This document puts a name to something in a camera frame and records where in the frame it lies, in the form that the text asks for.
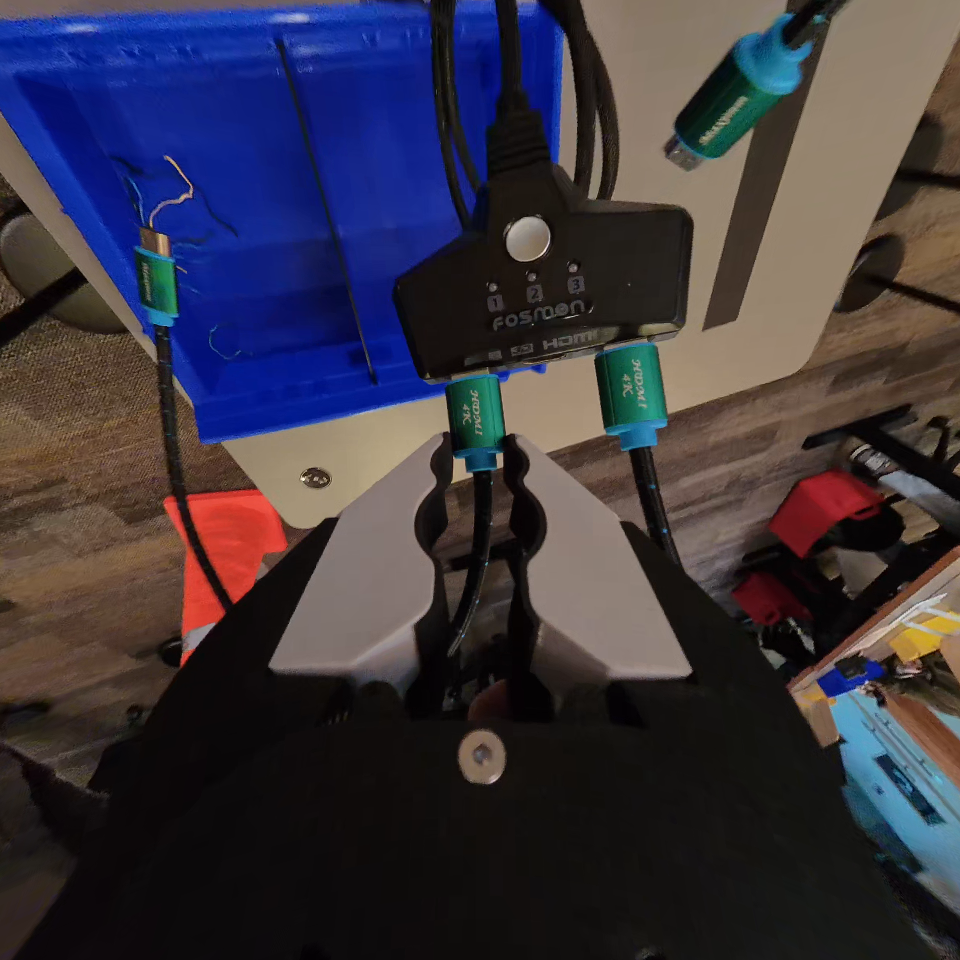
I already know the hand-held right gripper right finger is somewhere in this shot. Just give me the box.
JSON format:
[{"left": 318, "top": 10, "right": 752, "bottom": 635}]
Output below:
[{"left": 503, "top": 438, "right": 694, "bottom": 685}]

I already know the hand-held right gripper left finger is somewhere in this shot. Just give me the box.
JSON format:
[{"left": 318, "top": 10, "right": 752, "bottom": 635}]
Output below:
[{"left": 267, "top": 438, "right": 451, "bottom": 685}]

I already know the black hdmi switch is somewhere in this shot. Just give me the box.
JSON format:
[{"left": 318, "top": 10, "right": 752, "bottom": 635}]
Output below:
[{"left": 393, "top": 165, "right": 696, "bottom": 379}]

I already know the orange traffic cone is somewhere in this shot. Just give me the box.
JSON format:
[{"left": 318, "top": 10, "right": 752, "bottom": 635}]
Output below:
[{"left": 162, "top": 488, "right": 289, "bottom": 661}]

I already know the red plastic object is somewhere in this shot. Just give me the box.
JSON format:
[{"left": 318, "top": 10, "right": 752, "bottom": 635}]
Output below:
[{"left": 770, "top": 470, "right": 889, "bottom": 559}]

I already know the light blue box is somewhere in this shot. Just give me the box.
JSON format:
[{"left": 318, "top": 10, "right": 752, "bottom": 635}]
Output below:
[{"left": 822, "top": 675, "right": 960, "bottom": 901}]

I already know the blue plastic bin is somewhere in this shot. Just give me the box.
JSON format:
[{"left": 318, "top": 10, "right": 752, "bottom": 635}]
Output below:
[{"left": 0, "top": 8, "right": 568, "bottom": 444}]

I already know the black cable tie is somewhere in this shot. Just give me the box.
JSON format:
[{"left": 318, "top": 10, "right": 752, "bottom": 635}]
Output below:
[{"left": 275, "top": 38, "right": 376, "bottom": 384}]

